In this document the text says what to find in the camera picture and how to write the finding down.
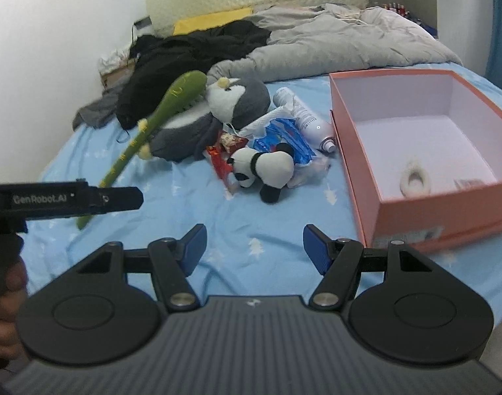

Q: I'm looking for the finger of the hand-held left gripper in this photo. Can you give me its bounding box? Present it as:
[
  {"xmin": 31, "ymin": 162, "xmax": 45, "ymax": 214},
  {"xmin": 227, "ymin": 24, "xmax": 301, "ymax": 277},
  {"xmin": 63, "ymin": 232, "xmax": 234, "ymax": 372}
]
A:
[{"xmin": 98, "ymin": 186, "xmax": 144, "ymax": 215}]

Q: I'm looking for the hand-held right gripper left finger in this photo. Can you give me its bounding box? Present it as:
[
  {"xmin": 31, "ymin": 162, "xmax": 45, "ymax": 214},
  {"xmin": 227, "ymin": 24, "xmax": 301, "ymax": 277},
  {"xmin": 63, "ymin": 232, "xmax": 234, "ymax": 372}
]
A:
[{"xmin": 70, "ymin": 224, "xmax": 208, "ymax": 310}]

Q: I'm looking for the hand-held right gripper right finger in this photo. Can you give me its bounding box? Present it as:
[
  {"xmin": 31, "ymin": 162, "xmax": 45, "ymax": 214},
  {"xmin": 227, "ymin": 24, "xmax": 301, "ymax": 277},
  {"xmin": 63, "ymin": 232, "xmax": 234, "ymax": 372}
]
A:
[{"xmin": 303, "ymin": 224, "xmax": 438, "ymax": 310}]

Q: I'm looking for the red snack packet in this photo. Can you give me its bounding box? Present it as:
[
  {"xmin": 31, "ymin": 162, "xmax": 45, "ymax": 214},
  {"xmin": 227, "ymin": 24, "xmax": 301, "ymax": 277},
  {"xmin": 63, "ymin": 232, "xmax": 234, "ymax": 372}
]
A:
[{"xmin": 206, "ymin": 146, "xmax": 236, "ymax": 190}]

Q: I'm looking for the panda plush toy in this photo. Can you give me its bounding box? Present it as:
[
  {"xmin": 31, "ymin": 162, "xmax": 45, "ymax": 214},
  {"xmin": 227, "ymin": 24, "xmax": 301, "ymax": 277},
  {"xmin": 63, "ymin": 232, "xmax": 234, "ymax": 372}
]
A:
[{"xmin": 227, "ymin": 143, "xmax": 295, "ymax": 203}]

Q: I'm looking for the red and white small packet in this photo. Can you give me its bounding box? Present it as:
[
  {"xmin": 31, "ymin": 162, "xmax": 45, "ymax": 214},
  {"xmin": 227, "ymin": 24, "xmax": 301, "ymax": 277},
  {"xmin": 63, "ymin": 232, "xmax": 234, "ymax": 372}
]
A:
[{"xmin": 218, "ymin": 129, "xmax": 249, "ymax": 153}]

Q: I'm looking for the blue plastic packet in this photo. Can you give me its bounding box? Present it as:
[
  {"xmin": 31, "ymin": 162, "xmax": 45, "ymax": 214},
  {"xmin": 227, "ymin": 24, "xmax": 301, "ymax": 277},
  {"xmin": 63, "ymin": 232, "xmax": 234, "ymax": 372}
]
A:
[{"xmin": 253, "ymin": 117, "xmax": 315, "ymax": 165}]

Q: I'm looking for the pink cardboard box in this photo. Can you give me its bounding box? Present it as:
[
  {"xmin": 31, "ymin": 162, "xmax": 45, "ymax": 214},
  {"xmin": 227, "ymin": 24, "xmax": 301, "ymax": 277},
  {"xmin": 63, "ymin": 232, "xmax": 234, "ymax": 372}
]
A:
[{"xmin": 328, "ymin": 70, "xmax": 502, "ymax": 252}]

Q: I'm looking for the person's left hand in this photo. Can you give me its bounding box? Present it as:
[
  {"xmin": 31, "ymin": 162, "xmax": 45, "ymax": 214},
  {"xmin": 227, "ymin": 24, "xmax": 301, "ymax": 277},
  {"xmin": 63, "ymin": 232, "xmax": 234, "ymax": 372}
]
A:
[{"xmin": 0, "ymin": 261, "xmax": 30, "ymax": 371}]

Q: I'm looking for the dark grey cloth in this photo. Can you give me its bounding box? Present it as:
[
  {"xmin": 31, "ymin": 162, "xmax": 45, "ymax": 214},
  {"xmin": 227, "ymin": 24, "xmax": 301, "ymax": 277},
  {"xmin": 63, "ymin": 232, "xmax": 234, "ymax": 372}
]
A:
[{"xmin": 72, "ymin": 90, "xmax": 125, "ymax": 129}]

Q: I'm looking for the green plush stick toy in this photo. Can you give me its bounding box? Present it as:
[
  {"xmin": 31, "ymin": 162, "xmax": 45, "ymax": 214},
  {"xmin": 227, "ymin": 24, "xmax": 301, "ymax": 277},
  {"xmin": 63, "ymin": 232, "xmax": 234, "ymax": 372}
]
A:
[{"xmin": 76, "ymin": 70, "xmax": 208, "ymax": 231}]

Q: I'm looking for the white spray bottle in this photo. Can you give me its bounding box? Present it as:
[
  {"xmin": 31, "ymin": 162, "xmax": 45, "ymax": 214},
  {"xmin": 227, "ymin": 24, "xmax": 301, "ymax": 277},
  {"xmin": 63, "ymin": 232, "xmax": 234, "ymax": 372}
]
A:
[{"xmin": 273, "ymin": 86, "xmax": 337, "ymax": 153}]

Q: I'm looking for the brown cardboard box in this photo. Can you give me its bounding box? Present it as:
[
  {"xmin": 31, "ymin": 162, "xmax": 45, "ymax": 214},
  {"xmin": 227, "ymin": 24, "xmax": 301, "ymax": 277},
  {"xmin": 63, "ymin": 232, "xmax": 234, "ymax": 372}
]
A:
[{"xmin": 100, "ymin": 55, "xmax": 133, "ymax": 88}]

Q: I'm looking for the white paper wrapper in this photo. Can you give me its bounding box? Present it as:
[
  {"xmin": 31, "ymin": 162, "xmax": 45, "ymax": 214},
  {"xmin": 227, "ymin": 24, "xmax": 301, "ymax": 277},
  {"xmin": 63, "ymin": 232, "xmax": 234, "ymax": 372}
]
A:
[{"xmin": 238, "ymin": 105, "xmax": 296, "ymax": 136}]

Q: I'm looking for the grey penguin plush toy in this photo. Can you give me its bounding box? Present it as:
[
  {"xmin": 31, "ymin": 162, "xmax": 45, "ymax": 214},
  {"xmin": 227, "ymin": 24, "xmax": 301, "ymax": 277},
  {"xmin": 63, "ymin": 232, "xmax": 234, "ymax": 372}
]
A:
[{"xmin": 138, "ymin": 76, "xmax": 272, "ymax": 163}]

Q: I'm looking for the black clothing pile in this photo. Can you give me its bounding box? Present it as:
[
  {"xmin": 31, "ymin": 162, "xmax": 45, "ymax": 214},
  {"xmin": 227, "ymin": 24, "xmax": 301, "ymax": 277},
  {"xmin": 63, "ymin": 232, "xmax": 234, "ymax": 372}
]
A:
[{"xmin": 116, "ymin": 20, "xmax": 272, "ymax": 130}]

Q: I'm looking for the yellow pillow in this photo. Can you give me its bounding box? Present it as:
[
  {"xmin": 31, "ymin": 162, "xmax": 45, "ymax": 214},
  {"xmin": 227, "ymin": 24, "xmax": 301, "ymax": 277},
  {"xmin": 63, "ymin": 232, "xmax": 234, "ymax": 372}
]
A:
[{"xmin": 173, "ymin": 7, "xmax": 254, "ymax": 36}]

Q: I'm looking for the grey duvet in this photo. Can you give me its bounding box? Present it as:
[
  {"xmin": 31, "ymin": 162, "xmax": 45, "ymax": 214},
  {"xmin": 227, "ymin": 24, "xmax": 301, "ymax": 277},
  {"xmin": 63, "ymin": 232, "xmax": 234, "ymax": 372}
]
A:
[{"xmin": 208, "ymin": 3, "xmax": 463, "ymax": 85}]

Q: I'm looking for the row of small bottles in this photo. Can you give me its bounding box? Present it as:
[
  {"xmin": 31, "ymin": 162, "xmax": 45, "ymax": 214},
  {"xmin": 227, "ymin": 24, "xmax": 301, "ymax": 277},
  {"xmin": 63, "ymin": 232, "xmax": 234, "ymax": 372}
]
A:
[{"xmin": 382, "ymin": 2, "xmax": 413, "ymax": 15}]

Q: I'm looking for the white ring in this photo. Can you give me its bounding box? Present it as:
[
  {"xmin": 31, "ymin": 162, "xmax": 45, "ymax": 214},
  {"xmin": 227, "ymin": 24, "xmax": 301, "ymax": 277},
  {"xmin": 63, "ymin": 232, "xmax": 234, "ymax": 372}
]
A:
[{"xmin": 400, "ymin": 160, "xmax": 433, "ymax": 196}]

